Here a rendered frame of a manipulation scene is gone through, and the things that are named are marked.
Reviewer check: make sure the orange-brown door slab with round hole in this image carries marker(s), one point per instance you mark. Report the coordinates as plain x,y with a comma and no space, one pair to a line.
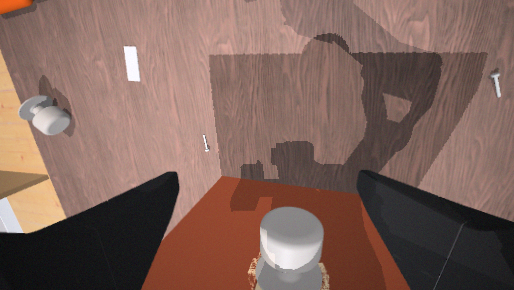
216,246

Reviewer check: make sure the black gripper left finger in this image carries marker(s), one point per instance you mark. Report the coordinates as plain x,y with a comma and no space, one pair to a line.
110,246

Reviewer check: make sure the white door knob with square spindle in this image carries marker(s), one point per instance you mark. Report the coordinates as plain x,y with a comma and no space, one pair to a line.
291,242

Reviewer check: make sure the white flat rectangular plate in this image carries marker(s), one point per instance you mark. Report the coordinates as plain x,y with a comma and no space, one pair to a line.
132,63

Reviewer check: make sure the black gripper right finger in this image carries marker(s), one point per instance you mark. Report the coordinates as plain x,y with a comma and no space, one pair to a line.
436,243

